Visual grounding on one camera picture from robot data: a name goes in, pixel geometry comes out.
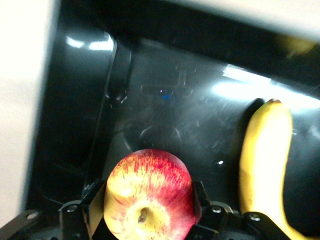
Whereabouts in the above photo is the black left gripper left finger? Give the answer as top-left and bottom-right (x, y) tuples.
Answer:
(0, 179), (109, 240)

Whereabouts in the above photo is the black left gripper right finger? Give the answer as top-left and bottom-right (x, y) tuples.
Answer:
(192, 179), (292, 240)

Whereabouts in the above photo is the red yellow apple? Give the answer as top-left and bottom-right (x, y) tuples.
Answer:
(103, 148), (196, 240)

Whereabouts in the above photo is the yellow banana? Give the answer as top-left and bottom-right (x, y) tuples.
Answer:
(238, 98), (315, 240)

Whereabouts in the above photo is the black plastic tray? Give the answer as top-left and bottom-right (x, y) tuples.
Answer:
(24, 0), (320, 240)

